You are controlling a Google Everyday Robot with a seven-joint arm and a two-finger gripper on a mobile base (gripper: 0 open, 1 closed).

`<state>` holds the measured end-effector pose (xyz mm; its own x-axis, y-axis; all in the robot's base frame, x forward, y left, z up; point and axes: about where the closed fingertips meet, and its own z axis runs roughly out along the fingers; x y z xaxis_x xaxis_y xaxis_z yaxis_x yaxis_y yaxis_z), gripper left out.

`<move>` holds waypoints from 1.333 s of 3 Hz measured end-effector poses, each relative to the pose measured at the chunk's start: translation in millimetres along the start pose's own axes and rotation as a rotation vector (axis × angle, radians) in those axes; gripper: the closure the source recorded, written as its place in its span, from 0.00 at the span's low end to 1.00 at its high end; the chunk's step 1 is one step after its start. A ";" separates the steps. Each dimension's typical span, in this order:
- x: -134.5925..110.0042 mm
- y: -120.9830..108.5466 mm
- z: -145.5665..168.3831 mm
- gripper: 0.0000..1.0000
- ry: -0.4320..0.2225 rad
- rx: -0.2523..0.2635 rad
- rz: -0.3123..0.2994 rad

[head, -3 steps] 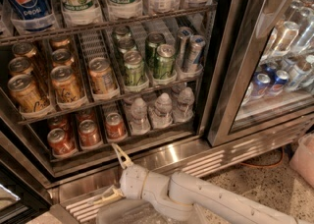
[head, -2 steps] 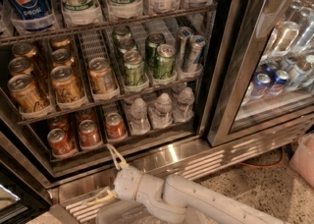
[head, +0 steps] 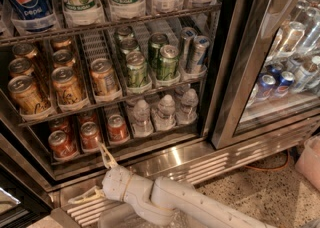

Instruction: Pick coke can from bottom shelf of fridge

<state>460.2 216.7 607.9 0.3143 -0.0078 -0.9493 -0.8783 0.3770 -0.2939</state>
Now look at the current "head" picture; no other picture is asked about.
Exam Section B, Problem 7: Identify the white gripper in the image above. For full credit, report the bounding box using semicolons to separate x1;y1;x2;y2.
68;143;156;219

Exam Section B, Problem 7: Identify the red coke can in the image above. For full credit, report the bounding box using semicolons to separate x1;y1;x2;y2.
77;110;98;125
48;130;76;158
80;122;102;151
48;118;71;134
107;114;128;143

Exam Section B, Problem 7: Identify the gold can column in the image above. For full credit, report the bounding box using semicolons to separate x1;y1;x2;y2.
50;36;72;51
51;67;83;105
52;49;76;68
90;58;118;96

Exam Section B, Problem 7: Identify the gold can front left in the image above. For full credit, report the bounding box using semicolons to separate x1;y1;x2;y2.
8;75;51;115

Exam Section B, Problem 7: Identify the gold can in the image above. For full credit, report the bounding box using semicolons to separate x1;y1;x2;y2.
8;57;34;77
12;43;39;59
8;75;51;115

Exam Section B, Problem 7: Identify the green can front left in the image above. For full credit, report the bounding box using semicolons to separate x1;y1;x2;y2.
126;51;147;88

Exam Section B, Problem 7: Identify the green can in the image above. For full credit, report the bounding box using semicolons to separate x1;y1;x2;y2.
114;26;134;44
120;38;140;58
148;32;169;69
126;51;147;88
156;45;179;81

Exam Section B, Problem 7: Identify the green can front right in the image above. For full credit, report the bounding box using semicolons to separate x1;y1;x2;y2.
156;45;179;81

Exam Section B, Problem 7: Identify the green can middle left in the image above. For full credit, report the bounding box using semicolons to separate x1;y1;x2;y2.
120;38;140;58

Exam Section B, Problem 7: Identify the gold can middle left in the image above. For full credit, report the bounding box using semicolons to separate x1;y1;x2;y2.
8;57;34;77

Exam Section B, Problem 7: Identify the green can back left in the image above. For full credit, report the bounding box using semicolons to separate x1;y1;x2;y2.
114;26;134;44

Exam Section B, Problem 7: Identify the green can back right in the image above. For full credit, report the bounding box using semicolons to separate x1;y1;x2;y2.
148;32;169;69

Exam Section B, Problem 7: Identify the gold can back left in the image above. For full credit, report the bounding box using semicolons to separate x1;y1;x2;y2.
12;43;39;59

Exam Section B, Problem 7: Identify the slim silver blue can front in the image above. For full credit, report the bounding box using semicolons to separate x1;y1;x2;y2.
186;35;210;74

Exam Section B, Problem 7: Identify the slim silver blue can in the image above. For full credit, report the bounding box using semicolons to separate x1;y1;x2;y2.
186;35;210;74
179;27;197;67

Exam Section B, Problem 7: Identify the slim silver blue can back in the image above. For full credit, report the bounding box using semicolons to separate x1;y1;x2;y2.
179;27;197;67

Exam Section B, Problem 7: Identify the blue pepsi can left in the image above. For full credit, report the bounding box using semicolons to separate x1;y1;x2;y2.
256;74;276;100

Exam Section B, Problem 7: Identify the blue pepsi can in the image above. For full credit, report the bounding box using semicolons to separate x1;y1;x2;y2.
274;71;295;97
267;63;283;79
256;74;276;100

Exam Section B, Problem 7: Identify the glass fridge door right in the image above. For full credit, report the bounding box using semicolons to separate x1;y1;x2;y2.
210;0;319;149

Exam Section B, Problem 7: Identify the blue pepsi can back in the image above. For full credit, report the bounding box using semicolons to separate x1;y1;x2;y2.
267;63;283;79

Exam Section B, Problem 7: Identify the blue pepsi can right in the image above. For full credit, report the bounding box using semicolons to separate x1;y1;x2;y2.
274;71;295;97

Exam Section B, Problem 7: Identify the clear plastic bin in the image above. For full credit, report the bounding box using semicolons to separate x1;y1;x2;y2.
97;181;212;228

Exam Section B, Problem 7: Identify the water bottle left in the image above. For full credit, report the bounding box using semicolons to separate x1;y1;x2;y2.
132;99;153;137

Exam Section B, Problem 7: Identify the water bottle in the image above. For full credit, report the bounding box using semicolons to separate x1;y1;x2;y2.
152;94;176;131
176;88;199;125
132;99;153;137

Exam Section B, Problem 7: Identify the water bottle middle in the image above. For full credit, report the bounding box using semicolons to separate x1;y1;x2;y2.
152;94;176;131

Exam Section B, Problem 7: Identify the water bottle right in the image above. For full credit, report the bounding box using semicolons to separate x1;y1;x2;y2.
176;88;199;125

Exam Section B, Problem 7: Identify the pink plastic container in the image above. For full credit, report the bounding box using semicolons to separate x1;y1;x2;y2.
295;136;320;191

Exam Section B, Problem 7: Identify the orange cable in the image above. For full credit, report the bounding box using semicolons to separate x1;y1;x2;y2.
243;149;290;173

